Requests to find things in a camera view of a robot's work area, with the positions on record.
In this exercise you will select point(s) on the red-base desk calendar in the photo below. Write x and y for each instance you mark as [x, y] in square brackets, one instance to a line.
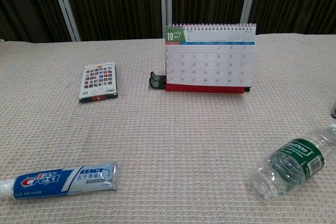
[210, 64]

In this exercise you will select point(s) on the clear green-label water bottle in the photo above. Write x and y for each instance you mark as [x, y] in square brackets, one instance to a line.
[291, 166]

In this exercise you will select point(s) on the black binder clips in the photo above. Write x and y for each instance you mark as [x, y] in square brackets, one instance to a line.
[155, 80]

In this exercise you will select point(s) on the beige woven tablecloth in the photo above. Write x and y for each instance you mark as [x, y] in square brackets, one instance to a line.
[168, 142]

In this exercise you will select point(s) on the playing card box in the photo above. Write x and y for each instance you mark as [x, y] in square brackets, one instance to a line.
[98, 81]

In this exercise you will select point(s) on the dark brown curtain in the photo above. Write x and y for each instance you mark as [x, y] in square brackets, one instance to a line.
[115, 3]

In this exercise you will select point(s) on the blue Crest toothpaste tube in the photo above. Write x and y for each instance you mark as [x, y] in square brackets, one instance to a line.
[60, 182]

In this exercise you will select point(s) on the dark object at table edge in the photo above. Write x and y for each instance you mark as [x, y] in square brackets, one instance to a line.
[333, 110]

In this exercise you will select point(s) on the upright white frame post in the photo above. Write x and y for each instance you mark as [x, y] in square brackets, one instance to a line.
[165, 1]

